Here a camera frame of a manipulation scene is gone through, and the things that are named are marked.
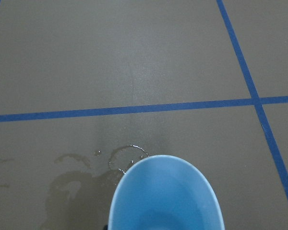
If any light blue plastic cup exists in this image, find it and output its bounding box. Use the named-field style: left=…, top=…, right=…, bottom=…
left=108, top=155, right=225, bottom=230

